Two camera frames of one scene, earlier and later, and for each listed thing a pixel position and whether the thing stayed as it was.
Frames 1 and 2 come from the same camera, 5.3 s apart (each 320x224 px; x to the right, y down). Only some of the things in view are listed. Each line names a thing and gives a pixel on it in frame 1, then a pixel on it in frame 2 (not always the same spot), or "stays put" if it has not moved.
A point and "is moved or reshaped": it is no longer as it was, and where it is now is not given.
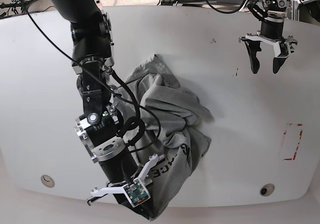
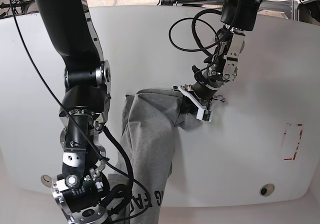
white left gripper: x=254 y=46 → x=203 y=113
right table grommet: x=267 y=189 stays put
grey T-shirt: x=158 y=117 is moved or reshaped
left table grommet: x=47 y=180 stays put
